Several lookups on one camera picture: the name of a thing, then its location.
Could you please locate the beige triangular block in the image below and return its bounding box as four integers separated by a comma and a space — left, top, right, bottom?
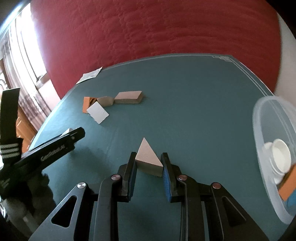
135, 138, 163, 177

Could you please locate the white power adapter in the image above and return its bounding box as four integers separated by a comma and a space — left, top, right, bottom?
61, 128, 73, 136

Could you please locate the small beige block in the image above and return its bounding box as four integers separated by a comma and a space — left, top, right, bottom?
96, 96, 114, 108

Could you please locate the window with curtain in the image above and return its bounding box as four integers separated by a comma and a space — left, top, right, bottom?
0, 6, 61, 149

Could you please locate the orange flat block in bowl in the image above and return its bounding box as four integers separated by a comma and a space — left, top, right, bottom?
278, 164, 295, 201

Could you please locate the blue block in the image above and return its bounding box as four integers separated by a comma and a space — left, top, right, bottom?
285, 196, 296, 216

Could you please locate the green table mat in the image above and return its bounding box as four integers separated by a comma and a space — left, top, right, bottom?
32, 54, 287, 240

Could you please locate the white paper packet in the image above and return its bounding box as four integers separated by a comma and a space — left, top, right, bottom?
76, 67, 102, 85

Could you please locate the clear plastic bowl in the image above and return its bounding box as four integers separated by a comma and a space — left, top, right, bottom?
252, 96, 295, 225

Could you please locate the red quilted sofa cover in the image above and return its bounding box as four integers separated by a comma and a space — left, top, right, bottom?
31, 1, 281, 97

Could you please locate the white square block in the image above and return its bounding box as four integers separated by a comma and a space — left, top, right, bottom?
87, 102, 109, 125

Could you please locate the beige long block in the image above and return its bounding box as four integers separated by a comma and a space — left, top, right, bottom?
114, 91, 144, 104

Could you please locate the orange block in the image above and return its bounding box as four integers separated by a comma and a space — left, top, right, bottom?
278, 164, 295, 201
82, 97, 97, 113

